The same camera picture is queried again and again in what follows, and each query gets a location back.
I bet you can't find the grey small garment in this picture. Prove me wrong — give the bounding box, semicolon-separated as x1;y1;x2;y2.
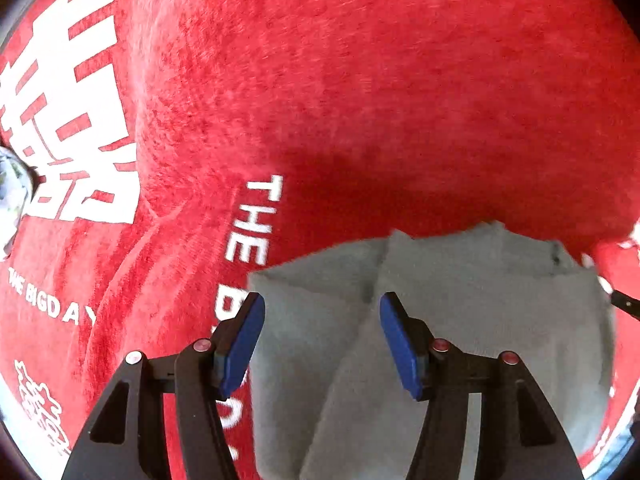
247;220;617;480

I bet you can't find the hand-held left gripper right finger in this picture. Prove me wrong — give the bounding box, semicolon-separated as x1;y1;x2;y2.
379;291;586;480

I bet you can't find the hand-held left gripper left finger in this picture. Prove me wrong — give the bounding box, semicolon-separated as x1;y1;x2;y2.
61;291;266;480

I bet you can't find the white printed crumpled cloth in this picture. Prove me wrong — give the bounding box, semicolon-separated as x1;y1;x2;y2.
0;146;40;261

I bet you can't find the red printed blanket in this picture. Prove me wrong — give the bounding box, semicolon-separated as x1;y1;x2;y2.
0;0;640;480

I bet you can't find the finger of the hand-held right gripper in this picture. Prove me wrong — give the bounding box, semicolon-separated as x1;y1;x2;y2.
611;289;640;318

